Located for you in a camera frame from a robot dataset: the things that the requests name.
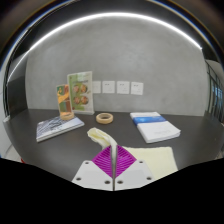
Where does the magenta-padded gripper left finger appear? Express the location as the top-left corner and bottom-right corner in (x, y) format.
(71, 145), (115, 192)

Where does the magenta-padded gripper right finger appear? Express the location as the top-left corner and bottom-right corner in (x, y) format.
(114, 145), (156, 192)

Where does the cream terry towel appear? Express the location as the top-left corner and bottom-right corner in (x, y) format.
(86, 126), (179, 181)

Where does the white book with blue band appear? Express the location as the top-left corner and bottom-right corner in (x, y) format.
(129, 111), (182, 145)

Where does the beige masking tape roll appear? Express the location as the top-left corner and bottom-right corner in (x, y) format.
(95, 112), (115, 125)

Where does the grey printed magazine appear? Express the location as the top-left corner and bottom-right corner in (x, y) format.
(35, 115), (86, 144)

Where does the small sign on wooden base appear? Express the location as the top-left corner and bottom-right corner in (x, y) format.
(55, 83), (75, 121)

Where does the tall acrylic menu sign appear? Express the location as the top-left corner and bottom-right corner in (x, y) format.
(66, 70), (95, 116)

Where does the black-framed glass partition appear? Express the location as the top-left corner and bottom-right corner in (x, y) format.
(204, 59), (224, 125)

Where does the curved white ceiling light strip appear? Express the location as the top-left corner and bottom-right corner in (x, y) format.
(5, 12), (204, 84)

